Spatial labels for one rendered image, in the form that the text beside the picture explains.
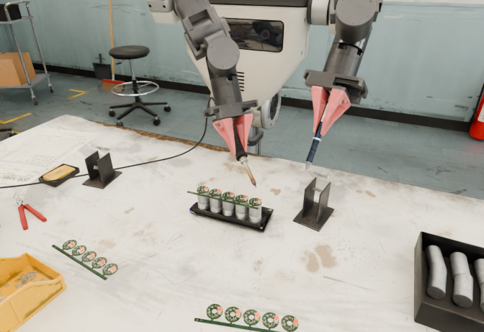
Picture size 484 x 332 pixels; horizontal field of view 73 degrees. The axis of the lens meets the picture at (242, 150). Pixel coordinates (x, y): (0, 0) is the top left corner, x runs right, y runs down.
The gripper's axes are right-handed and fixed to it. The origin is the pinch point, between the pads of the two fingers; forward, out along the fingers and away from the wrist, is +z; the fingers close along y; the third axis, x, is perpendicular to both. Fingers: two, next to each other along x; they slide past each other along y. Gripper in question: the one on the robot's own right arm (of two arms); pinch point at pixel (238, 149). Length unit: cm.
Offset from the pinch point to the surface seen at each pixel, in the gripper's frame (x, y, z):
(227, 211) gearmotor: -0.8, -5.3, 11.5
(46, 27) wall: 412, -70, -194
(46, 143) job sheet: 49, -41, -12
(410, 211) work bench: -10.0, 31.7, 20.3
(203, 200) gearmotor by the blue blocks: 2.0, -8.9, 8.6
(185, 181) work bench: 17.1, -8.8, 5.3
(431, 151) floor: 118, 198, 36
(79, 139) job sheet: 48, -32, -12
